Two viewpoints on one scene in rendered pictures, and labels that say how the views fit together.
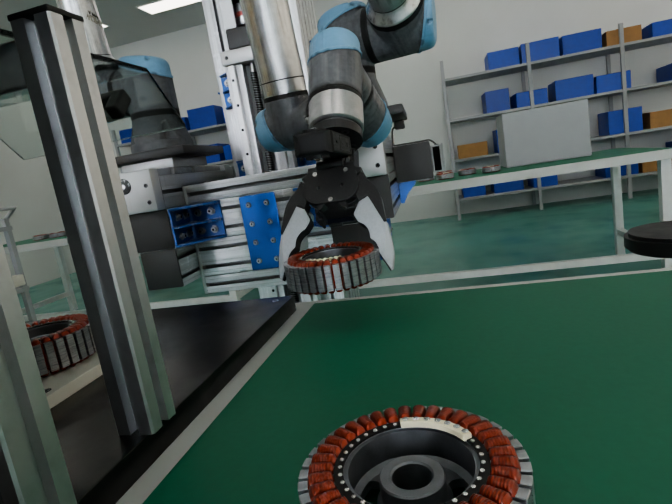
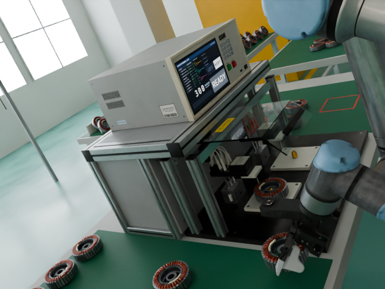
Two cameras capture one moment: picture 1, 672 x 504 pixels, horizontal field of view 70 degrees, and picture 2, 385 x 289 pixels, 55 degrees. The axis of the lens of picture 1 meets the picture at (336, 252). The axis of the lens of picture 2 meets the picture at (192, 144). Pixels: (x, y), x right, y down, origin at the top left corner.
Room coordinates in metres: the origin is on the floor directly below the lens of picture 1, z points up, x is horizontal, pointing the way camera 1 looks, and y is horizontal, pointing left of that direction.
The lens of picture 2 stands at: (0.77, -0.70, 1.46)
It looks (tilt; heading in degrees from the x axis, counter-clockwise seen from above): 21 degrees down; 116
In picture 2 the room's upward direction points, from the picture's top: 22 degrees counter-clockwise
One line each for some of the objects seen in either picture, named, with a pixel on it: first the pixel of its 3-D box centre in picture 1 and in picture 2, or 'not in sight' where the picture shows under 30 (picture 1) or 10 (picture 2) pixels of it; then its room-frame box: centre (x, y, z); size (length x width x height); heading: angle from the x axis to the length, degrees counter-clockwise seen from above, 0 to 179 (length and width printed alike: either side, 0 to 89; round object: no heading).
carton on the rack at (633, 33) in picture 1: (618, 39); not in sight; (5.90, -3.71, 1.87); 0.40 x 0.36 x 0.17; 164
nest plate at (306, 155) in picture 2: not in sight; (295, 158); (0.53, 0.55, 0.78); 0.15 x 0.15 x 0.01; 75
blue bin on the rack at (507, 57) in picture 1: (501, 61); not in sight; (6.23, -2.43, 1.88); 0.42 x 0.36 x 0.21; 166
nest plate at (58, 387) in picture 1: (45, 369); (272, 196); (0.47, 0.31, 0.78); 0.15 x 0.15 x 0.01; 75
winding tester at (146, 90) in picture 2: not in sight; (172, 74); (0.19, 0.53, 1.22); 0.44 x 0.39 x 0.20; 75
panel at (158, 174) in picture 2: not in sight; (212, 145); (0.26, 0.50, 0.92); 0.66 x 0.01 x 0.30; 75
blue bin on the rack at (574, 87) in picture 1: (570, 89); not in sight; (6.04, -3.16, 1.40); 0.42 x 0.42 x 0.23; 75
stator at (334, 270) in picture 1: (332, 266); (284, 251); (0.55, 0.01, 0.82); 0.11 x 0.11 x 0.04
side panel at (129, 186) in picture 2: not in sight; (135, 197); (0.03, 0.22, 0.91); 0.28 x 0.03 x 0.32; 165
